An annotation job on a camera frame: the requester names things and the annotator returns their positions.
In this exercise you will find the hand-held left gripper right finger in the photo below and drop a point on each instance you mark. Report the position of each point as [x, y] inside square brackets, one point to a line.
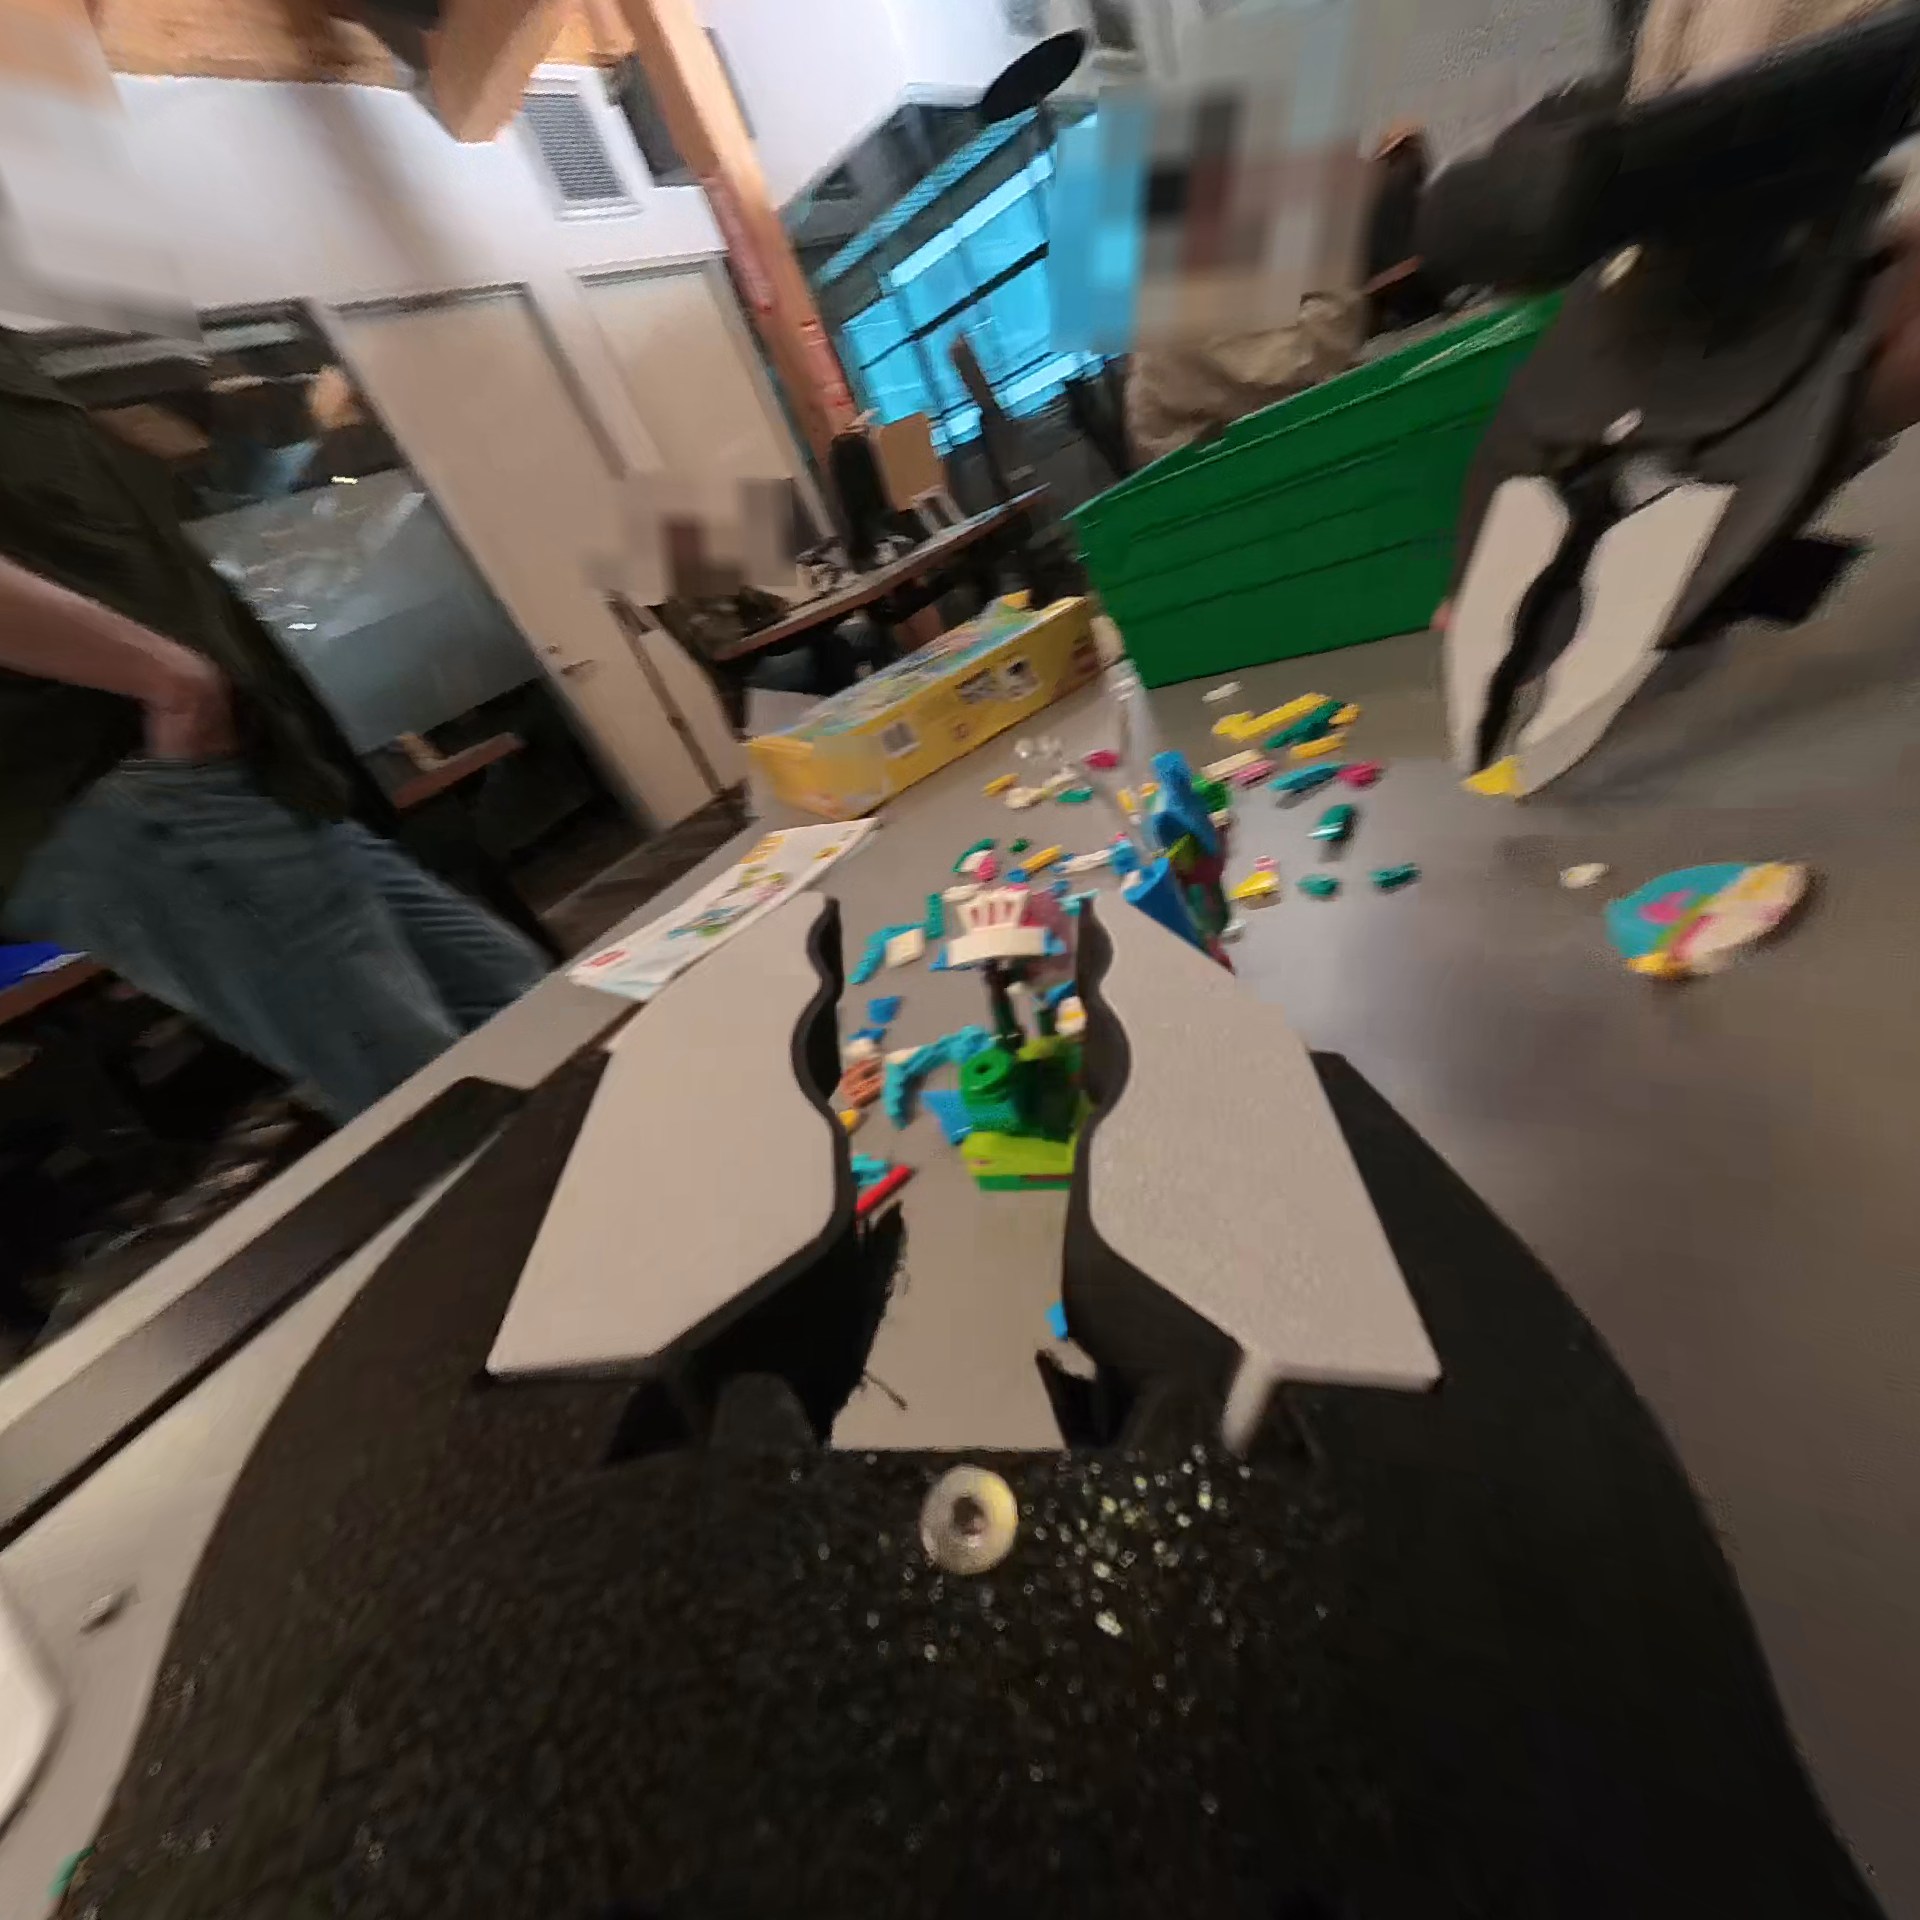
[1244, 1184]

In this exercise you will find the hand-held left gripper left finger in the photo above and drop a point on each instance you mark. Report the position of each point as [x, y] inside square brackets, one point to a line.
[690, 1170]

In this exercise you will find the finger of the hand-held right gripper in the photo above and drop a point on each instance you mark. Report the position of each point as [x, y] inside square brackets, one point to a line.
[1628, 629]
[1494, 599]

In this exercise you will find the yellow wedge lego piece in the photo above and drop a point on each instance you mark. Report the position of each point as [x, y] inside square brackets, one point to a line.
[1494, 777]

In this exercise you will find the colourful lego butterfly model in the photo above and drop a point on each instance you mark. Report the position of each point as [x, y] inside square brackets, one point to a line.
[1020, 1096]

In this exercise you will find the oval white teal lego wing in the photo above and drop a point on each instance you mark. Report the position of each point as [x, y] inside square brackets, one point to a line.
[1694, 914]

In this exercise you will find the pile of loose lego pieces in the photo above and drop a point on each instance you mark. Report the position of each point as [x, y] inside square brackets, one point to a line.
[1306, 721]

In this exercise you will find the lego instruction booklet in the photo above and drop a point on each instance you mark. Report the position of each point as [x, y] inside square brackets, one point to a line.
[721, 907]

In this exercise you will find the white pink lego flower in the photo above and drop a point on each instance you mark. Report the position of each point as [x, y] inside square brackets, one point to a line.
[997, 917]

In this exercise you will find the yellow lego box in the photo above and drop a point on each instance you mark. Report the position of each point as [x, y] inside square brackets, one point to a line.
[901, 735]

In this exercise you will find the green stacked plastic bins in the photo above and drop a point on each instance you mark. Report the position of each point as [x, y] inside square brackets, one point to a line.
[1289, 511]

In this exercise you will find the wooden office desk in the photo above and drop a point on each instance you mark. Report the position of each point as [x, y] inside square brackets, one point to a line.
[901, 562]

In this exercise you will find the large window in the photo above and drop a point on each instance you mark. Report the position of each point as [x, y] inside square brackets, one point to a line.
[961, 253]

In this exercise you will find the black computer monitor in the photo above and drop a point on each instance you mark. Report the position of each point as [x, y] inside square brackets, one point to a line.
[857, 488]

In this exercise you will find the frosted glass panel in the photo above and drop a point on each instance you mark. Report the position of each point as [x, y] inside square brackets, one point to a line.
[359, 599]

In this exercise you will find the black round lamp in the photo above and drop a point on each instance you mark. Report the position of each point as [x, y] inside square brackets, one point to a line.
[1037, 66]

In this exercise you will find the white door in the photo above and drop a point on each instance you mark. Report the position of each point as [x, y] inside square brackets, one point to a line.
[511, 495]

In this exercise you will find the wooden beam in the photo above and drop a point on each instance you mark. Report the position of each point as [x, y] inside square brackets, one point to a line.
[734, 195]

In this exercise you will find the black metal rail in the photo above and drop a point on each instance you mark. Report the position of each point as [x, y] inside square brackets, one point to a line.
[254, 1275]

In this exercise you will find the wall air vent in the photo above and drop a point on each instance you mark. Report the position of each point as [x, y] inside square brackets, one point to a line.
[572, 149]

